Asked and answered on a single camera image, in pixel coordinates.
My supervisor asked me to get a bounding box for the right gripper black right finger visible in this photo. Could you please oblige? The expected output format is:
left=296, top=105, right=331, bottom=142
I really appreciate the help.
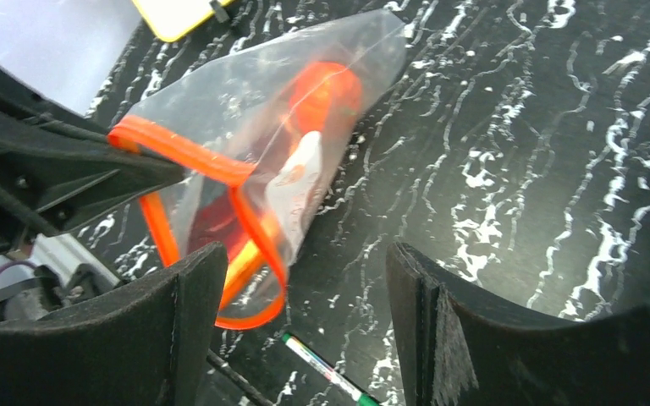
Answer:
left=386, top=242, right=650, bottom=405

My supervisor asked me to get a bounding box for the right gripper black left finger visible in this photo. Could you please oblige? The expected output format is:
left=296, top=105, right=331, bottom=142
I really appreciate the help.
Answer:
left=0, top=243, right=228, bottom=405

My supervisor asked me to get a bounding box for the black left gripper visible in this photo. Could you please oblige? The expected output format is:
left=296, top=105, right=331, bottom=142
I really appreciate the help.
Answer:
left=0, top=68, right=184, bottom=254

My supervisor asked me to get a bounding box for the orange papaya slice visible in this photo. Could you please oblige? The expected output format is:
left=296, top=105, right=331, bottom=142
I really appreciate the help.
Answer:
left=190, top=131, right=327, bottom=309

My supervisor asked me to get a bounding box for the clear zip bag orange zipper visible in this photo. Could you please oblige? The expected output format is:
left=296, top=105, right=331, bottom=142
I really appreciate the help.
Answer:
left=108, top=8, right=407, bottom=330

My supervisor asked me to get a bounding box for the red orange tomato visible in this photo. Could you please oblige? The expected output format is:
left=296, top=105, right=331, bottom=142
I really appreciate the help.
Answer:
left=289, top=62, right=362, bottom=133

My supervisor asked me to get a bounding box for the green capped marker pen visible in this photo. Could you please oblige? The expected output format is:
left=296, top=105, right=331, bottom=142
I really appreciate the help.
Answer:
left=282, top=332, right=379, bottom=406

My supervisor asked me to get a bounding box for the small whiteboard yellow frame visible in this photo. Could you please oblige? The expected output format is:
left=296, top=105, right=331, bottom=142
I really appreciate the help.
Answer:
left=132, top=0, right=233, bottom=42

